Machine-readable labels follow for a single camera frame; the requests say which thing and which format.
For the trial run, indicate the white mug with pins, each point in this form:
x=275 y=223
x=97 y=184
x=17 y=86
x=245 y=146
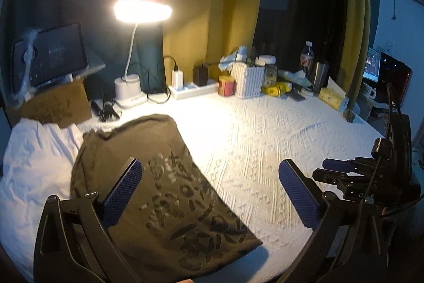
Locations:
x=368 y=91

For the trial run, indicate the yellow tissue box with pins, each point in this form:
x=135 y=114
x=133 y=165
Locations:
x=331 y=97

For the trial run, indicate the white power strip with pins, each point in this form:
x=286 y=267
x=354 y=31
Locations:
x=185 y=91

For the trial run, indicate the white t-shirt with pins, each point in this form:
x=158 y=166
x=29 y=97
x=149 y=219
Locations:
x=29 y=170

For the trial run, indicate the yellow curtain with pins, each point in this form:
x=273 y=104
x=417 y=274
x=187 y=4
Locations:
x=215 y=4
x=359 y=4

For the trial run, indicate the crumpled pale blue cloth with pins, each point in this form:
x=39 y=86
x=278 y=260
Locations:
x=237 y=56

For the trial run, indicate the dark screen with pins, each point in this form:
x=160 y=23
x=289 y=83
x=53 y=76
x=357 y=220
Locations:
x=403 y=77

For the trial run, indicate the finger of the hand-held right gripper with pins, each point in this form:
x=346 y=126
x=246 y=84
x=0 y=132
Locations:
x=328 y=177
x=336 y=164

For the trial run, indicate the black charger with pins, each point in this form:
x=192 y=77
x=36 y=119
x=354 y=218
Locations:
x=200 y=75

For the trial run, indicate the yellow snack bag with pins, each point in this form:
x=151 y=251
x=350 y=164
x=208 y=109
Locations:
x=276 y=89

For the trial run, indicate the plastic water bottle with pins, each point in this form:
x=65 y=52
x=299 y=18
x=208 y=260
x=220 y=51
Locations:
x=307 y=59

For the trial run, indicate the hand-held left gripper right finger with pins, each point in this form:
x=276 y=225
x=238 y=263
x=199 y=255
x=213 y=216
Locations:
x=298 y=193

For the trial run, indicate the white charger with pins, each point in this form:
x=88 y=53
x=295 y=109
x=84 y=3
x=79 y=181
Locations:
x=177 y=80

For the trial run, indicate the glass jar with white lid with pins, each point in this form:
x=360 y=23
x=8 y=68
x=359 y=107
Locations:
x=266 y=61

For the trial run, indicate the black curtain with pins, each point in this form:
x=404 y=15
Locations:
x=314 y=4

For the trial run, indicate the clear tablet stand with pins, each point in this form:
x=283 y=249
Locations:
x=94 y=66

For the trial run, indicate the brown printed t-shirt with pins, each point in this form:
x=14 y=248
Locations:
x=149 y=137

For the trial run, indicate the white desk lamp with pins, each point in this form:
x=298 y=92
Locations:
x=127 y=89

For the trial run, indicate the dark tablet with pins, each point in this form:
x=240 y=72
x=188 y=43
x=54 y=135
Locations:
x=56 y=54

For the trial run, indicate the clear plastic wrap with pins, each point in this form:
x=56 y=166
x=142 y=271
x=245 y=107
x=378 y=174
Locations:
x=28 y=44

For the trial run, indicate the computer monitor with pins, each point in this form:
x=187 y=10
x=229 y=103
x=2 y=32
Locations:
x=372 y=66

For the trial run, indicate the white perforated basket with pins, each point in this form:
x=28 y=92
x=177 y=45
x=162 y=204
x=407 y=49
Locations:
x=248 y=80

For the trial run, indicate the cardboard box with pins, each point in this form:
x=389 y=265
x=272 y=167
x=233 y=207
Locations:
x=59 y=104

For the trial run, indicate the white lotion tube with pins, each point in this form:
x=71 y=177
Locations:
x=296 y=75

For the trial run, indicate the steel tumbler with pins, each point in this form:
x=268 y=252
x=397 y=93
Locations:
x=319 y=77

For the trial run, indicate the dark phone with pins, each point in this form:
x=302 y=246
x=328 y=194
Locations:
x=297 y=96

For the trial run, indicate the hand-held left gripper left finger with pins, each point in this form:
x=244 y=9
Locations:
x=124 y=190

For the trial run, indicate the black remote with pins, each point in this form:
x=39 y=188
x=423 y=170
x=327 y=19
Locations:
x=96 y=107

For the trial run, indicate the red can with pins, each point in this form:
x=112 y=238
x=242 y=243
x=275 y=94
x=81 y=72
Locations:
x=226 y=87

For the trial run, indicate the white textured blanket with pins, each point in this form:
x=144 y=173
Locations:
x=265 y=137

